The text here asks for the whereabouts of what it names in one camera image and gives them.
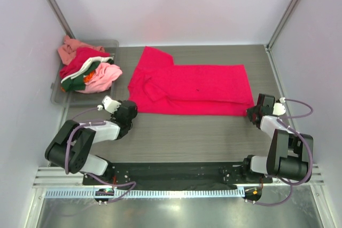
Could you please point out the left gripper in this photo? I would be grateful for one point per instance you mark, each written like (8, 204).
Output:
(131, 108)

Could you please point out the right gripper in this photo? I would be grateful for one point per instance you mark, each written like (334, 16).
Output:
(254, 112)

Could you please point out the magenta t shirt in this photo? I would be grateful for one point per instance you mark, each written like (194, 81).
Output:
(162, 87)

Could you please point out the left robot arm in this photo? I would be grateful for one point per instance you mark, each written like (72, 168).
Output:
(70, 148)

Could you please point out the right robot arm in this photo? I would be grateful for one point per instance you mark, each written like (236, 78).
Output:
(290, 156)

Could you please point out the light pink t shirt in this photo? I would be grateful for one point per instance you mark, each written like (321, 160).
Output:
(102, 80)

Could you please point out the orange garment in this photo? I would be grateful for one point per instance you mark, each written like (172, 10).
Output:
(87, 78)

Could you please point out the green white t shirt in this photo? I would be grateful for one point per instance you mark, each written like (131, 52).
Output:
(76, 83)

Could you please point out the crimson t shirt in tray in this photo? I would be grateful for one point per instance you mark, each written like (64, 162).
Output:
(81, 62)

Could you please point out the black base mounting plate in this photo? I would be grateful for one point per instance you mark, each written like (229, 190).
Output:
(182, 176)

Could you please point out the salmon pink t shirt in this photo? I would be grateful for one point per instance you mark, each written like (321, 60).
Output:
(67, 51)

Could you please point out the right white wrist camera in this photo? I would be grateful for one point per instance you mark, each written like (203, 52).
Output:
(279, 107)

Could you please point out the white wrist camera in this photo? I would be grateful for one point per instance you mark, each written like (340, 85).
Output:
(108, 104)
(279, 107)

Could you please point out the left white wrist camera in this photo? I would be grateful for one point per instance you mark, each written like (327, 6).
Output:
(108, 104)

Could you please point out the right aluminium table rail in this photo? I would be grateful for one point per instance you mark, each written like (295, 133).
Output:
(281, 86)

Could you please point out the white slotted cable duct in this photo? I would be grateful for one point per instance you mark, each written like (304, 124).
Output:
(102, 193)

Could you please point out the right aluminium frame post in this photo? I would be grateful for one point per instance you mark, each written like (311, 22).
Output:
(283, 21)

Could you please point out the aluminium frame post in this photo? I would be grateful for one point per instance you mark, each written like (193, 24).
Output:
(283, 21)
(61, 18)

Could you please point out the left aluminium frame post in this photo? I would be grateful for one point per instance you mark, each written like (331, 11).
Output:
(61, 18)

